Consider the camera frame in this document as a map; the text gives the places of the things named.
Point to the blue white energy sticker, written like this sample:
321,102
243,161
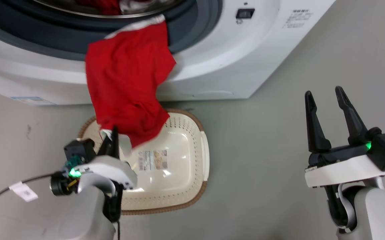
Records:
32,99

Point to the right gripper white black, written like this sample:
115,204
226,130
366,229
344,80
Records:
342,168

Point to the white front-load washing machine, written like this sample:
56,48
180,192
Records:
232,56

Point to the dark grey door gasket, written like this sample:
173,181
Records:
45,36

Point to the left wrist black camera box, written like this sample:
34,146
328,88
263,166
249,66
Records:
77,151

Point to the red and white clothes pile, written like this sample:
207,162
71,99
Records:
112,6

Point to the red t-shirt with white collar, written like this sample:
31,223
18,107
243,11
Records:
129,83

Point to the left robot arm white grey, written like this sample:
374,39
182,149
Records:
85,213

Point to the printed label sticker in basket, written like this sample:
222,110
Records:
154,159

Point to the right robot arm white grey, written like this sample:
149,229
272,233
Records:
369,213

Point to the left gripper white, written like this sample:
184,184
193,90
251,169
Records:
112,170

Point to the cream perforated laundry basket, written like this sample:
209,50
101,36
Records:
182,160

